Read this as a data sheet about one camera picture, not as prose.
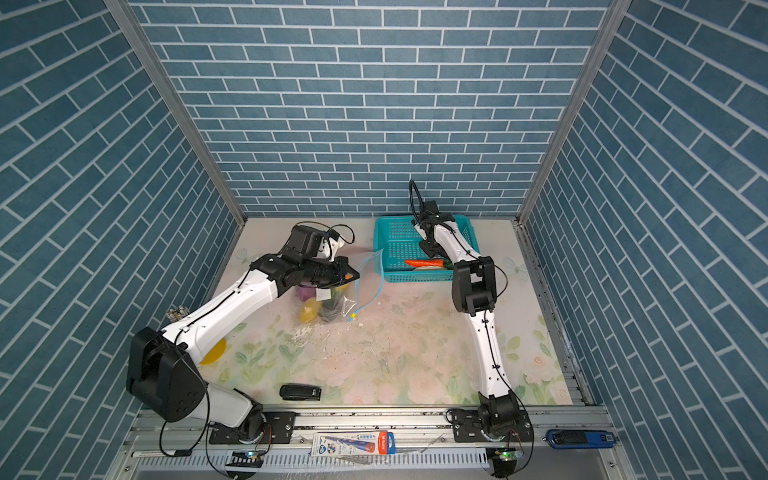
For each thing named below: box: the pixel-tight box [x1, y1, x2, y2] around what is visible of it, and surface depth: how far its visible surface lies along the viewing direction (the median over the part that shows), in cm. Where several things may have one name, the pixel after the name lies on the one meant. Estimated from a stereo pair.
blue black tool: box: [546, 429, 617, 449], surface depth 72 cm
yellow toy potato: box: [298, 297, 320, 324], surface depth 91 cm
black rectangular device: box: [279, 383, 322, 401], surface depth 79 cm
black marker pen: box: [131, 449, 192, 458], surface depth 71 cm
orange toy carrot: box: [404, 259, 445, 268], surface depth 104 cm
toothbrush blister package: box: [311, 431, 396, 457], surface depth 72 cm
